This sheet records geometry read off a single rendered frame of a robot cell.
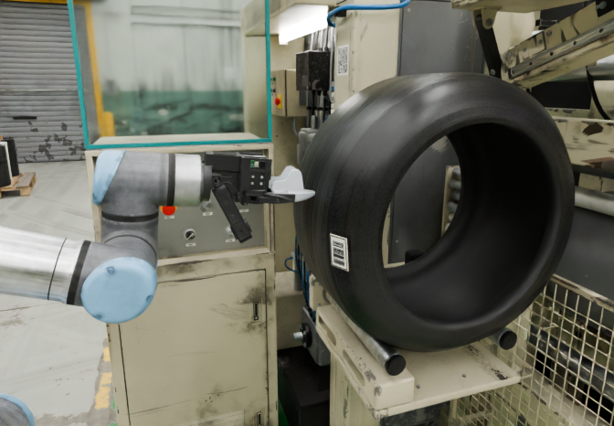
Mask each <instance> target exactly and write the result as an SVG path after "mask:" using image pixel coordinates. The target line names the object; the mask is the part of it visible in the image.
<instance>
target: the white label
mask: <svg viewBox="0 0 614 426"><path fill-rule="evenodd" d="M330 245H331V261H332V265H333V266H335V267H337V268H340V269H343V270H346V271H348V250H347V239H346V238H343V237H339V236H336V235H334V234H330Z"/></svg>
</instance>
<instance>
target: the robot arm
mask: <svg viewBox="0 0 614 426"><path fill-rule="evenodd" d="M271 164H272V159H267V156H263V154H252V153H238V152H236V153H235V154H218V153H213V152H208V151H204V161H202V160H201V156H200V155H198V154H165V153H150V152H135V151H126V150H125V149H123V150H121V151H119V150H106V151H103V152H101V153H100V155H99V156H98V159H97V163H96V166H95V172H94V177H93V186H92V202H93V203H94V204H95V205H96V206H99V205H101V242H97V241H92V240H73V239H68V238H62V237H58V236H53V235H48V234H43V233H37V232H33V231H28V230H22V229H13V228H9V227H4V226H0V294H7V295H14V296H20V297H27V298H34V299H41V300H48V301H54V302H61V303H63V304H69V305H75V306H82V307H84V308H85V310H86V311H87V312H88V313H89V314H90V315H91V316H92V317H94V318H95V319H97V320H99V321H102V322H104V323H110V324H118V323H124V322H128V321H130V320H132V319H134V318H136V317H137V316H139V315H140V314H142V313H143V312H144V311H145V310H146V309H147V308H148V307H149V305H150V304H151V302H152V300H153V298H154V293H155V290H156V287H157V274H156V269H157V266H158V258H157V245H158V220H159V206H164V207H166V206H168V207H172V206H179V207H198V206H199V203H200V200H201V201H209V199H210V194H211V190H212V192H213V194H214V196H215V198H216V199H217V202H218V204H219V205H220V207H221V208H222V210H223V212H224V214H225V216H226V218H227V219H228V222H229V224H230V229H231V233H232V235H233V236H234V237H235V238H236V240H238V241H239V242H240V243H243V242H245V241H247V240H250V239H252V235H251V232H252V230H251V228H250V224H249V223H248V222H247V221H246V219H245V218H243V217H242V216H241V214H240V212H239V210H238V207H237V206H236V204H235V202H236V203H238V202H239V201H241V202H242V203H247V204H265V203H268V204H283V203H294V202H298V201H303V200H306V199H308V198H310V197H313V196H314V195H315V192H314V191H311V190H306V189H303V182H302V173H301V171H300V170H298V169H295V168H294V167H293V166H286V167H285V168H284V170H283V172H282V174H281V175H280V176H271ZM216 176H218V179H216V178H215V179H214V177H216ZM213 179H214V180H213ZM234 201H235V202H234ZM0 426H35V419H34V416H33V413H32V411H31V410H30V409H29V408H28V406H27V405H26V404H25V402H23V401H22V400H21V399H18V398H16V397H14V396H11V395H8V394H4V393H0Z"/></svg>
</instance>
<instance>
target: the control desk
mask: <svg viewBox="0 0 614 426"><path fill-rule="evenodd" d="M123 149H125V150H126V151H135V152H150V153H165V154H198V155H200V156H201V160H202V161H204V151H208V152H213V153H218V154H235V153H236V152H238V153H252V154H263V156H267V159H272V164H271V176H274V157H273V144H272V143H270V142H267V143H244V144H198V145H174V146H150V147H126V148H102V149H88V150H86V151H85V159H86V167H87V175H88V182H89V190H90V204H91V212H92V219H93V227H94V234H95V241H97V242H101V205H99V206H96V205H95V204H94V203H93V202H92V186H93V177H94V172H95V166H96V163H97V159H98V156H99V155H100V153H101V152H103V151H106V150H119V151H121V150H123ZM234 202H235V201H234ZM235 204H236V206H237V207H238V210H239V212H240V214H241V216H242V217H243V218H245V219H246V221H247V222H248V223H249V224H250V228H251V230H252V232H251V235H252V239H250V240H247V241H245V242H243V243H240V242H239V241H238V240H236V238H235V237H234V236H233V235H232V233H231V229H230V224H229V222H228V219H227V218H226V216H225V214H224V212H223V210H222V208H221V207H220V205H219V204H218V202H217V199H216V198H215V196H214V194H213V192H212V190H211V194H210V199H209V201H201V200H200V203H199V206H198V207H179V206H172V207H168V206H166V207H164V206H159V220H158V245H157V258H158V266H157V269H156V274H157V287H156V290H155V293H154V297H153V300H152V302H151V304H150V305H149V307H148V308H147V309H146V310H145V311H144V312H143V313H142V314H140V315H139V316H137V317H136V318H134V319H132V320H130V321H128V322H124V323H118V324H110V323H105V324H106V331H107V338H108V346H109V354H110V361H111V375H112V384H113V391H114V398H115V406H116V413H117V422H118V426H279V418H278V369H277V318H276V269H275V252H274V251H275V207H274V204H268V203H265V204H247V203H242V202H241V201H239V202H238V203H236V202H235Z"/></svg>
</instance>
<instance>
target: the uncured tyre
mask: <svg viewBox="0 0 614 426"><path fill-rule="evenodd" d="M445 135H446V136H447V137H448V139H449V140H450V142H451V144H452V146H453V148H454V150H455V152H456V155H457V157H458V160H459V164H460V177H461V186H460V199H459V203H458V206H457V209H456V212H455V214H454V217H453V219H452V221H451V223H450V225H449V226H448V228H447V230H446V231H445V233H444V234H443V235H442V237H441V238H440V239H439V240H438V242H437V243H436V244H435V245H434V246H433V247H432V248H430V249H429V250H428V251H427V252H425V253H424V254H423V255H421V256H420V257H418V258H416V259H415V260H413V261H410V262H408V263H405V264H403V265H399V266H396V267H390V268H384V263H383V254H382V238H383V230H384V225H385V220H386V213H387V211H388V208H389V205H390V202H391V199H392V197H393V196H394V193H395V191H396V189H397V186H398V185H399V183H400V181H401V179H402V178H403V176H404V175H405V173H406V172H407V170H408V169H409V168H410V167H411V166H412V164H413V163H414V162H415V161H416V160H417V159H418V157H419V156H420V155H421V154H422V153H423V152H425V151H426V150H427V149H428V148H429V147H430V146H431V145H433V144H434V143H436V142H437V141H438V140H439V139H440V138H442V137H444V136H445ZM299 170H300V171H301V173H302V182H303V189H306V190H311V191H314V192H315V195H314V196H313V197H310V198H308V199H306V200H303V201H298V202H294V203H293V216H294V226H295V231H296V237H297V241H298V243H299V247H300V250H301V253H302V257H303V258H304V260H305V262H306V264H307V266H308V268H309V269H310V271H311V272H312V274H313V276H314V277H315V278H316V280H317V281H318V282H319V283H320V285H321V286H322V287H323V288H324V289H325V291H326V292H328V293H329V294H330V296H331V297H332V298H333V299H334V301H335V302H336V303H337V304H338V305H339V306H340V308H341V309H342V310H343V311H344V313H345V314H346V315H347V316H348V317H349V318H350V319H351V320H352V321H353V322H354V323H355V324H356V325H357V326H358V327H360V328H361V329H362V330H364V331H365V332H366V333H368V334H369V335H371V336H373V337H375V338H377V339H379V340H381V341H383V342H385V343H387V344H389V345H391V346H395V347H398V348H401V349H405V350H408V351H414V352H440V351H447V350H451V349H455V348H459V347H462V346H466V345H468V344H471V343H474V342H476V341H479V340H481V339H484V338H485V337H487V336H489V335H492V334H494V333H496V332H498V331H499V330H501V329H503V328H504V327H506V326H507V325H508V324H510V323H511V322H512V321H513V320H514V319H516V318H517V317H518V316H519V315H520V314H522V313H523V312H524V311H525V310H526V309H527V308H528V307H529V306H530V305H531V303H532V302H533V301H534V300H535V299H536V298H537V296H538V295H539V294H540V293H541V292H542V291H543V290H544V288H545V286H546V285H547V283H548V282H549V280H550V279H551V277H552V275H553V274H554V272H555V270H556V267H557V265H558V263H559V262H560V260H561V258H562V255H563V253H564V250H565V248H566V244H567V241H568V238H569V234H570V230H571V227H572V222H573V217H574V208H575V182H574V175H573V169H572V165H571V162H570V159H569V155H568V152H567V149H566V145H565V142H564V139H563V137H562V135H561V133H560V131H559V129H558V127H557V125H556V123H555V121H554V120H553V118H552V117H551V115H550V114H549V113H548V111H547V110H546V109H545V107H544V106H543V105H542V104H541V103H540V102H539V101H538V100H537V99H535V98H534V97H533V96H532V95H530V94H529V93H528V92H526V91H524V90H523V89H521V88H519V87H517V86H515V85H513V84H512V83H510V82H507V81H505V80H501V79H498V78H495V77H493V76H490V75H486V74H481V73H476V72H446V73H430V74H413V75H403V76H397V77H393V78H389V79H386V80H381V81H379V82H377V83H375V84H372V85H370V86H368V87H366V88H365V89H363V90H361V91H359V92H357V94H355V95H354V96H352V97H351V98H350V99H348V100H347V101H345V102H344V103H343V104H342V105H341V106H339V107H338V108H337V109H336V110H335V111H334V112H333V113H332V114H331V115H330V116H329V117H328V118H327V119H326V121H325V122H324V123H323V124H322V126H321V127H320V128H319V130H318V131H317V133H316V134H315V136H314V137H313V139H312V140H311V142H310V144H309V146H308V148H307V150H306V152H305V154H304V157H303V159H302V162H301V165H300V168H299ZM330 234H334V235H336V236H339V237H343V238H346V239H347V250H348V271H346V270H343V269H340V268H337V267H335V266H333V265H332V261H331V245H330Z"/></svg>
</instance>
